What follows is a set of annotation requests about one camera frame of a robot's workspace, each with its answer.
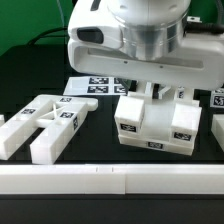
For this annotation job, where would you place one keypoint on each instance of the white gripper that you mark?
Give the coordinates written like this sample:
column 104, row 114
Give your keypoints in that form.
column 157, row 48

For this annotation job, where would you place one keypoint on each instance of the white chair seat part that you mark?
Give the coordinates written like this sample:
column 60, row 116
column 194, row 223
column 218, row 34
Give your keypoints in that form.
column 156, row 125

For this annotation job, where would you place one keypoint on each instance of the white chair back frame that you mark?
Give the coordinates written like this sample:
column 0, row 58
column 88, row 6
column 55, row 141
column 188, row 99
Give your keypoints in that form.
column 60, row 117

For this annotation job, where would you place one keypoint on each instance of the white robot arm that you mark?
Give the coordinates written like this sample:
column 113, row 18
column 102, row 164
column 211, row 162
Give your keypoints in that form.
column 146, row 40

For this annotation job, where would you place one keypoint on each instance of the white part right edge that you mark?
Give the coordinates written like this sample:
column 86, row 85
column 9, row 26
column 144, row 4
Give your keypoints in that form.
column 218, row 129

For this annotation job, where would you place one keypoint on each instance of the white part edge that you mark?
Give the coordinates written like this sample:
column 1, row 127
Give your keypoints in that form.
column 2, row 120
column 218, row 129

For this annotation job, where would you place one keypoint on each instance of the white part left edge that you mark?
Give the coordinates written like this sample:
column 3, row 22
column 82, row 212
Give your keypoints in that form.
column 2, row 120

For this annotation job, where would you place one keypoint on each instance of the white marker base plate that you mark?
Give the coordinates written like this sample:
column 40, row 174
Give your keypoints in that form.
column 93, row 85

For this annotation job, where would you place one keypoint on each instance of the white front barrier rail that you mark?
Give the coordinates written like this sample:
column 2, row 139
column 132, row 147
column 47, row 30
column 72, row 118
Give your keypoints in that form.
column 112, row 179

